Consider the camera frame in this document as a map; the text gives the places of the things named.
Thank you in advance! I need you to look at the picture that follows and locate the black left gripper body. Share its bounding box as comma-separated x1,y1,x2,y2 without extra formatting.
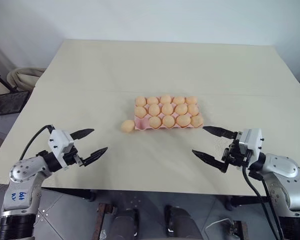
62,146,84,168

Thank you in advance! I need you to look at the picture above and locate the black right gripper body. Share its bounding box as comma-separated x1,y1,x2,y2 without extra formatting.
221,131,252,168

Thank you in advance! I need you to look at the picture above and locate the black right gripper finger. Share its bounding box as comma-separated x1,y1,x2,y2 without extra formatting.
191,149,229,174
203,125,237,140

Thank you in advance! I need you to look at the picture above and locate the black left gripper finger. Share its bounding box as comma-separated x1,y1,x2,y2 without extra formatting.
70,128,95,140
82,147,109,167

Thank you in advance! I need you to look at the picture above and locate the pink egg carton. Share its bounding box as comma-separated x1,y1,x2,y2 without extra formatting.
134,96,205,131

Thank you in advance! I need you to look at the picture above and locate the dark rounded shape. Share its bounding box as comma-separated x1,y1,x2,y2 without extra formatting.
108,208,140,240
163,204,204,240

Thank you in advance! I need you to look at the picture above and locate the black flat tray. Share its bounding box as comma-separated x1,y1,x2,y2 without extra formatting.
0,90,32,118

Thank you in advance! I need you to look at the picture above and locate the black metal stand rod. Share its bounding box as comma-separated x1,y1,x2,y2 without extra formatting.
0,66,14,94

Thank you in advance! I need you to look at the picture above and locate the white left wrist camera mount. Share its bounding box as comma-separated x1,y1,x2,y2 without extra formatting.
47,129,76,171

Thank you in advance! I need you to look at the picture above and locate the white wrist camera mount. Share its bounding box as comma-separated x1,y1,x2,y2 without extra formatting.
239,128,265,157
47,129,76,171

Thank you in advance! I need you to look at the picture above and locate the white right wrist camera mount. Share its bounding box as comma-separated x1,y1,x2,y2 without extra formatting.
239,128,265,157

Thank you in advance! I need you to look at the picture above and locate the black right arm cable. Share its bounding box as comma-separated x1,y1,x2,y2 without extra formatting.
241,164,285,240

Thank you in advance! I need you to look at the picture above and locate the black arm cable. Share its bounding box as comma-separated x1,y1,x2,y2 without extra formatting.
19,124,55,161
241,164,285,240

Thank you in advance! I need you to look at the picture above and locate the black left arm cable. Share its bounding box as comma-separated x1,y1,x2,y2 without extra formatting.
19,124,55,161

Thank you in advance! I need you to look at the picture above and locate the black table frame bar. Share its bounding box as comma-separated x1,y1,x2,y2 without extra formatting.
224,194,269,211

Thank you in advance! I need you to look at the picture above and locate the white thin cable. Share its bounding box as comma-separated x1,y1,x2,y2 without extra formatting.
205,217,233,232

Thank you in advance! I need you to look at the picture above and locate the rusty metal bracket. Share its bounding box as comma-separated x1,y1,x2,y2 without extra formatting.
229,219,249,240
96,202,116,240

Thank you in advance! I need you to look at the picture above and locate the beige coiled hose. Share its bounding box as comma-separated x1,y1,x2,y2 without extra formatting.
6,66,47,92

